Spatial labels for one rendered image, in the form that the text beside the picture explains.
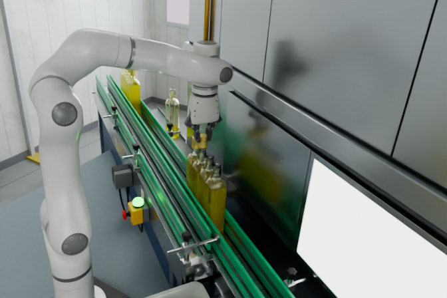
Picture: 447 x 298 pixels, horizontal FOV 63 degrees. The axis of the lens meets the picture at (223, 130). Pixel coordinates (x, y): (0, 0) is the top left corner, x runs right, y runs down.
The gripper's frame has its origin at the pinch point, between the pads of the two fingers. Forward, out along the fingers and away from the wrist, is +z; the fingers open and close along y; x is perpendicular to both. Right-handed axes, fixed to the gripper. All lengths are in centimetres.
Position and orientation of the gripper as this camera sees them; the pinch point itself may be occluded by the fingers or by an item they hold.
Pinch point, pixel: (203, 135)
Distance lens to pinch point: 126.0
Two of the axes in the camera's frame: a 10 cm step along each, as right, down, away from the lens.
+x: 4.4, 4.1, -8.0
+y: -8.9, 1.4, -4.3
